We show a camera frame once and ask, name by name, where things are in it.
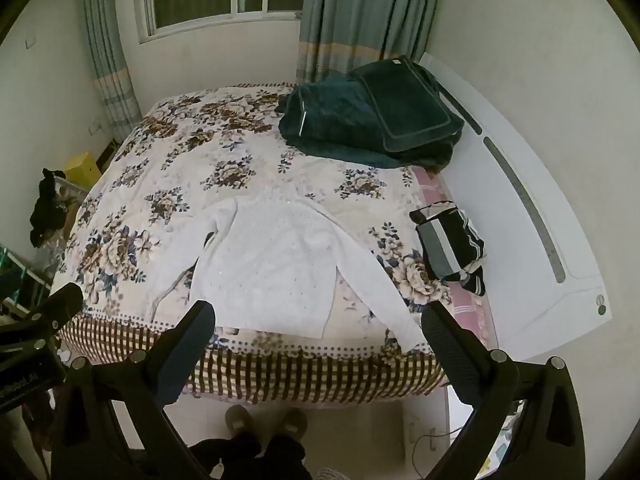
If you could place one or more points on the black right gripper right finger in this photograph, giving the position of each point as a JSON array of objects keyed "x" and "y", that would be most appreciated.
[{"x": 547, "y": 441}]

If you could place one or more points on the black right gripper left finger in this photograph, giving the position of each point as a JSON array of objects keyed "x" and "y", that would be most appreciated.
[{"x": 111, "y": 418}]

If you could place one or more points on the white knit sweater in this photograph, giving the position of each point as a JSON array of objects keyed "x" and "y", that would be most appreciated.
[{"x": 270, "y": 262}]

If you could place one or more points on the black clothes on rack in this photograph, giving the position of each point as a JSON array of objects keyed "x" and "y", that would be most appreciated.
[{"x": 49, "y": 213}]

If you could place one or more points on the white bed headboard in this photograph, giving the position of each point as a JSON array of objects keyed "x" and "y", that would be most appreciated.
[{"x": 544, "y": 285}]

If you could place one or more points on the yellow box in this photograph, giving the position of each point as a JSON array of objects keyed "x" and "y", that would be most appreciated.
[{"x": 82, "y": 170}]

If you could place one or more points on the grey right slipper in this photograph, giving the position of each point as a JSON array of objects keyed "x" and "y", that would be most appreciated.
[{"x": 294, "y": 424}]

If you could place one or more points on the black white striped garment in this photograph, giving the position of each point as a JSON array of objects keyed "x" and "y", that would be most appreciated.
[{"x": 449, "y": 242}]

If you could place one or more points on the floral bedspread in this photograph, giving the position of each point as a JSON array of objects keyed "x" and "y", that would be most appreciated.
[{"x": 191, "y": 152}]

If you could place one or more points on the teal curtain left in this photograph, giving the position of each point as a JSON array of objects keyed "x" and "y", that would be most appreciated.
[{"x": 109, "y": 66}]

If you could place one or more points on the teal curtain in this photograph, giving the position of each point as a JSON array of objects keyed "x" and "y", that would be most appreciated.
[
  {"x": 337, "y": 36},
  {"x": 109, "y": 66}
]

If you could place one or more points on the dark green folded blanket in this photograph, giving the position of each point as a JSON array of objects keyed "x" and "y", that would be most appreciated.
[{"x": 387, "y": 114}]

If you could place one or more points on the teal curtain right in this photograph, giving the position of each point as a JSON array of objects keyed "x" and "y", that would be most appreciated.
[{"x": 337, "y": 36}]

